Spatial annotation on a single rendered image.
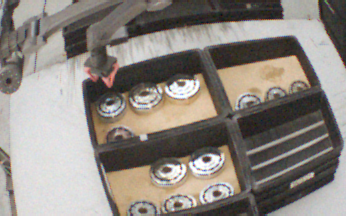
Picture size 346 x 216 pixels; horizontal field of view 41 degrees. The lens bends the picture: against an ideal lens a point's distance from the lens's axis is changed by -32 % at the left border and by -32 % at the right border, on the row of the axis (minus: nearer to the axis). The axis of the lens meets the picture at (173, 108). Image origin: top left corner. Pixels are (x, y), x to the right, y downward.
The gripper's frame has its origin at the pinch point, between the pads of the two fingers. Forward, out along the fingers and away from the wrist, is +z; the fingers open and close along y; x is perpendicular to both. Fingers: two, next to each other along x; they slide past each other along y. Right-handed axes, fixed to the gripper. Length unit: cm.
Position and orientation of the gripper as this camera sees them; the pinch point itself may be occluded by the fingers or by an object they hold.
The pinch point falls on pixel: (102, 81)
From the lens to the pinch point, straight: 193.5
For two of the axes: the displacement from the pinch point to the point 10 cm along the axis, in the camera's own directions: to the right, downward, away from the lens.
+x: -5.1, 6.7, -5.3
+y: -8.5, -3.3, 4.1
